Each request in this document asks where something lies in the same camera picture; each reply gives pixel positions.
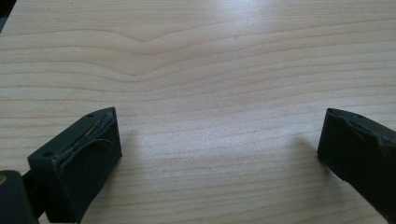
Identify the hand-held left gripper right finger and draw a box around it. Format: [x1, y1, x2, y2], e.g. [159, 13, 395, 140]
[317, 107, 396, 224]

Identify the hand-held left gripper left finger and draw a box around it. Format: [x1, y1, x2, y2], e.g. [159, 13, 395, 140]
[27, 106, 123, 224]

